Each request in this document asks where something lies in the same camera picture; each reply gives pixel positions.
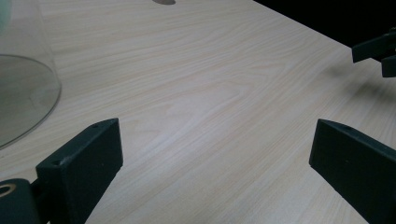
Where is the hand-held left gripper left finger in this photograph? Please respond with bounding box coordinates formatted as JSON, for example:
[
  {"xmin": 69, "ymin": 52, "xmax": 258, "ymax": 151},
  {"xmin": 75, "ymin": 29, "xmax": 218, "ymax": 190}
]
[{"xmin": 35, "ymin": 118, "xmax": 124, "ymax": 224}]

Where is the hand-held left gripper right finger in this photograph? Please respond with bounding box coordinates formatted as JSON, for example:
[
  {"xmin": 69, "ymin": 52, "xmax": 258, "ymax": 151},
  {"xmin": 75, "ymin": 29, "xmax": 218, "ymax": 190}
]
[{"xmin": 308, "ymin": 118, "xmax": 396, "ymax": 224}]

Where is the clear glass container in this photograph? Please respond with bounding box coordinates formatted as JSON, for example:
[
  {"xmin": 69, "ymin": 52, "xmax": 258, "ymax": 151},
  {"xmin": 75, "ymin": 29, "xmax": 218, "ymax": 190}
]
[{"xmin": 0, "ymin": 0, "xmax": 63, "ymax": 151}]

